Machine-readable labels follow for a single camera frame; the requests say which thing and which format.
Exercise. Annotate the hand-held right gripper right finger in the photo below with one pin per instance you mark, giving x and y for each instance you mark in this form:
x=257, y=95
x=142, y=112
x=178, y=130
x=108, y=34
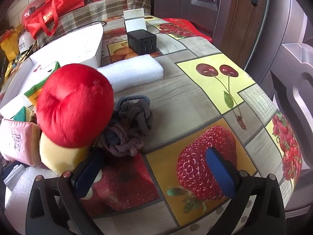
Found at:
x=220, y=173

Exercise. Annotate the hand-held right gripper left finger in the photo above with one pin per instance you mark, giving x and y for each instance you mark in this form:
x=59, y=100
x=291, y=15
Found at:
x=86, y=176

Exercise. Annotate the red yellow plush toy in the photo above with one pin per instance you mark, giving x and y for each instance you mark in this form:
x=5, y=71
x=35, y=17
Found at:
x=73, y=102

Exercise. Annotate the pink tissue packet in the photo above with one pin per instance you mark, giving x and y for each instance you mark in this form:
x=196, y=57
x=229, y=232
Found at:
x=17, y=142

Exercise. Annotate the yellow green sponge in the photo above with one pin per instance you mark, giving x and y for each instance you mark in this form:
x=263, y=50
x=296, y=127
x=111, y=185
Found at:
x=20, y=116

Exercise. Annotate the white cardboard box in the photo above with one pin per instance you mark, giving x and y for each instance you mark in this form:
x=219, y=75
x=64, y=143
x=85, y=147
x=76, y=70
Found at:
x=73, y=44

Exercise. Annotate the white foam sheet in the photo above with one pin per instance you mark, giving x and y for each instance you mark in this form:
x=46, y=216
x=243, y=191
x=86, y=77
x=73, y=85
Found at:
x=22, y=191

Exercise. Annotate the fruit print tablecloth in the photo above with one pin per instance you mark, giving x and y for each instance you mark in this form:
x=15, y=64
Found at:
x=183, y=90

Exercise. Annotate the green white paper packet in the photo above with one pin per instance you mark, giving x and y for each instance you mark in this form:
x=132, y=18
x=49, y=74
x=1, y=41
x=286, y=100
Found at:
x=41, y=78

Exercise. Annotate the white foam block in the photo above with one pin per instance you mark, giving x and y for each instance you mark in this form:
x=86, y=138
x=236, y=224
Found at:
x=132, y=72

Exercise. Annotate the white flat board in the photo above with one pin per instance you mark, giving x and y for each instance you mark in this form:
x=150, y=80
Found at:
x=14, y=88

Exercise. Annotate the yellow patterned cloth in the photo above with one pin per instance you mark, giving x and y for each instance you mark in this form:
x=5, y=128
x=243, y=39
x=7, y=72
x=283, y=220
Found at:
x=14, y=61

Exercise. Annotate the black power adapter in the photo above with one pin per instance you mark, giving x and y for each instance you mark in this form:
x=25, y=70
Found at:
x=140, y=41

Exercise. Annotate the white helmet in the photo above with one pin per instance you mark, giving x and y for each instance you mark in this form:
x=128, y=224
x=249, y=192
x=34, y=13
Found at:
x=24, y=41

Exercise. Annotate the yellow bag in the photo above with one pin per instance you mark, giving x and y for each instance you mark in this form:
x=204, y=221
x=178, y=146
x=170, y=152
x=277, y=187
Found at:
x=9, y=46

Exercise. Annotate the plaid cloth cover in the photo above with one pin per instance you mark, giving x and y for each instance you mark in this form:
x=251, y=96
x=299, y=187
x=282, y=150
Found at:
x=97, y=11

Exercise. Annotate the red tote bag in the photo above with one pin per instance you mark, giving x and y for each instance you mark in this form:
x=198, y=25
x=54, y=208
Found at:
x=61, y=2

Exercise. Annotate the red helmet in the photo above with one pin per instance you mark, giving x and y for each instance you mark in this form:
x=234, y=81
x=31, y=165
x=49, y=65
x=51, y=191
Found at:
x=33, y=5

